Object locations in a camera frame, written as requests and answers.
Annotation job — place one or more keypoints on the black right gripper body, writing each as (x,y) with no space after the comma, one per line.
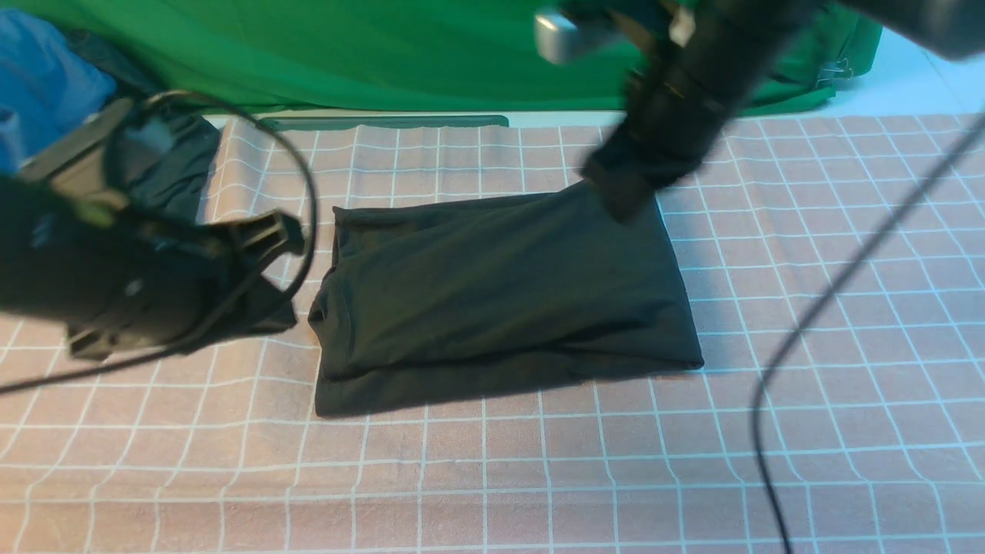
(642,157)

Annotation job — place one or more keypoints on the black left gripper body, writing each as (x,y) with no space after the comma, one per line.
(191,285)

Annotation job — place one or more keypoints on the dark gray long-sleeve shirt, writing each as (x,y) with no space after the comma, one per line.
(485,298)

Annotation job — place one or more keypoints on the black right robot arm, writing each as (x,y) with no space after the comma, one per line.
(703,64)

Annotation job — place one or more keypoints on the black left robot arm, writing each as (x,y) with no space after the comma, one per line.
(76,250)

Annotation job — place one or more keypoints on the dark gray crumpled garment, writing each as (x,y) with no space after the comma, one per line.
(176,184)

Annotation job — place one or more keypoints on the pink grid-pattern tablecloth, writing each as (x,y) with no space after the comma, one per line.
(874,430)

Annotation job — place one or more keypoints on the clear binder clip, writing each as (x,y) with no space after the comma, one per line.
(834,72)

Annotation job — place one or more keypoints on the blue crumpled garment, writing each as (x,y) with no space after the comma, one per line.
(47,91)

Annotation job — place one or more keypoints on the green backdrop cloth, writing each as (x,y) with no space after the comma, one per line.
(434,56)

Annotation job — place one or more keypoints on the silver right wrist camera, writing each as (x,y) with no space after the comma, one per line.
(565,33)

